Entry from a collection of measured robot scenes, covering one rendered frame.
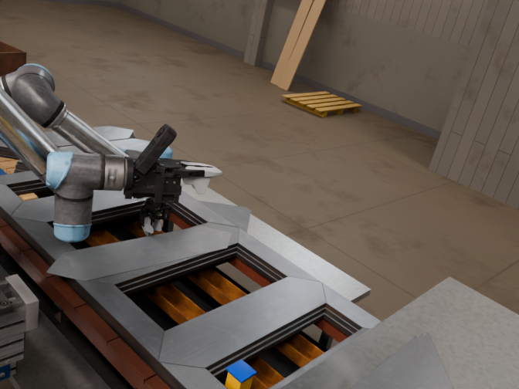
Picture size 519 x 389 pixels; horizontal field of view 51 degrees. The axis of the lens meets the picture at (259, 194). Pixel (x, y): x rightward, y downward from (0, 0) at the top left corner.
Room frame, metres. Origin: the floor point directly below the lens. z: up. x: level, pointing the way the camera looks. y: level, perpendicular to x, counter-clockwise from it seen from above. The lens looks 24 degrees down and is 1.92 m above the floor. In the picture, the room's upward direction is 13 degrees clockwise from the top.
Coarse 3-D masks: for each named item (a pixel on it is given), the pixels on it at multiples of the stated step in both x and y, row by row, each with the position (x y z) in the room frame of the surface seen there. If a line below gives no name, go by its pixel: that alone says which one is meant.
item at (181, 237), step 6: (168, 234) 1.81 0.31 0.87; (174, 234) 1.82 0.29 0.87; (180, 234) 1.83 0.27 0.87; (186, 234) 1.84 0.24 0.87; (180, 240) 1.79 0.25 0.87; (186, 240) 1.80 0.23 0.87; (192, 240) 1.81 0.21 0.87; (186, 246) 1.75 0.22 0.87; (192, 246) 1.76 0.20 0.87; (198, 246) 1.77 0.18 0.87; (192, 252) 1.72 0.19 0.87; (198, 252) 1.73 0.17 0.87; (204, 252) 1.74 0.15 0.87
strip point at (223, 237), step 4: (208, 228) 1.92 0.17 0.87; (212, 228) 1.93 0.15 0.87; (212, 232) 1.90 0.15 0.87; (216, 232) 1.91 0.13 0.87; (220, 232) 1.92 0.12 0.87; (224, 232) 1.92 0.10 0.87; (228, 232) 1.93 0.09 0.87; (216, 236) 1.88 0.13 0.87; (220, 236) 1.89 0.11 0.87; (224, 236) 1.89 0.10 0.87; (228, 236) 1.90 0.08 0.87; (220, 240) 1.86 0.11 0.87; (224, 240) 1.86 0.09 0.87; (228, 240) 1.87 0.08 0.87; (224, 244) 1.83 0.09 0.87; (228, 244) 1.84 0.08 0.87
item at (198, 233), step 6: (186, 228) 1.89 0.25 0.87; (192, 228) 1.90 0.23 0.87; (198, 228) 1.91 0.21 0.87; (204, 228) 1.92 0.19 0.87; (192, 234) 1.85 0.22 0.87; (198, 234) 1.87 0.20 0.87; (204, 234) 1.87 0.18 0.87; (210, 234) 1.89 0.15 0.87; (198, 240) 1.82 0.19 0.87; (204, 240) 1.83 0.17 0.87; (210, 240) 1.84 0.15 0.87; (216, 240) 1.85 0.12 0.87; (204, 246) 1.78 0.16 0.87; (210, 246) 1.79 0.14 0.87; (216, 246) 1.80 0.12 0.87; (222, 246) 1.81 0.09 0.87
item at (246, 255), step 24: (24, 192) 1.96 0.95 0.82; (0, 216) 1.75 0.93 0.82; (96, 216) 1.86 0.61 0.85; (120, 216) 1.94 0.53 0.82; (192, 216) 2.03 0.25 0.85; (24, 240) 1.62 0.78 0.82; (48, 264) 1.52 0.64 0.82; (168, 264) 1.61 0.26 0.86; (192, 264) 1.68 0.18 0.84; (264, 264) 1.78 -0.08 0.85; (72, 288) 1.42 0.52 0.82; (120, 288) 1.44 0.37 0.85; (144, 288) 1.51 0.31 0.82; (96, 312) 1.33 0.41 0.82; (312, 312) 1.53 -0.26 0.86; (336, 312) 1.56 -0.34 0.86; (120, 336) 1.25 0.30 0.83; (288, 336) 1.42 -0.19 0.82; (144, 360) 1.17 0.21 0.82; (168, 384) 1.11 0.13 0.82
